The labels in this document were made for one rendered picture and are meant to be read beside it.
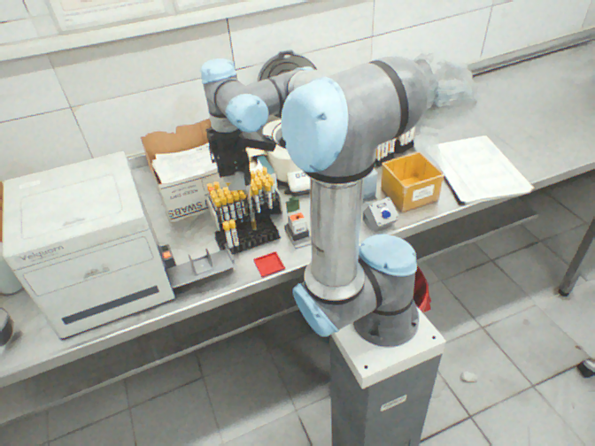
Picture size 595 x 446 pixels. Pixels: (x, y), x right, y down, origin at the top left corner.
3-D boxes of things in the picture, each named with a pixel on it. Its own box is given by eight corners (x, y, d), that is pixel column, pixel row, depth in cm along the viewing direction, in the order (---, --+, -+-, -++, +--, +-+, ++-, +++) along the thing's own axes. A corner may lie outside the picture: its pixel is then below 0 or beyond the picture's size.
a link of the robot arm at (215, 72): (208, 77, 101) (192, 62, 106) (217, 123, 108) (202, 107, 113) (242, 66, 103) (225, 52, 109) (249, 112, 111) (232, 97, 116)
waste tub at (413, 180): (401, 213, 145) (405, 188, 138) (379, 188, 154) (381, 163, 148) (440, 200, 149) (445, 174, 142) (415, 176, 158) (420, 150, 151)
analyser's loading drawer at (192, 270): (159, 296, 124) (154, 283, 121) (154, 278, 129) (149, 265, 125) (235, 269, 130) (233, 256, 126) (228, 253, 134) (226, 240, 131)
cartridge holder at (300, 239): (295, 249, 137) (294, 240, 134) (284, 228, 143) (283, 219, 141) (312, 242, 138) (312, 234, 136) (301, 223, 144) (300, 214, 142)
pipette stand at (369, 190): (347, 210, 148) (348, 184, 141) (338, 196, 153) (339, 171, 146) (377, 202, 150) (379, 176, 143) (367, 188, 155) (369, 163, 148)
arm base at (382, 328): (429, 339, 109) (433, 309, 102) (364, 353, 107) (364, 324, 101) (404, 290, 120) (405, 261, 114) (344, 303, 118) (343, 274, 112)
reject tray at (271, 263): (261, 277, 130) (261, 275, 129) (253, 260, 134) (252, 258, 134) (285, 269, 132) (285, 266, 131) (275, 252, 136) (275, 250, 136)
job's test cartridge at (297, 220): (294, 239, 138) (292, 223, 133) (288, 228, 141) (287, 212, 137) (307, 235, 139) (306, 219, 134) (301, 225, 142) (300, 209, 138)
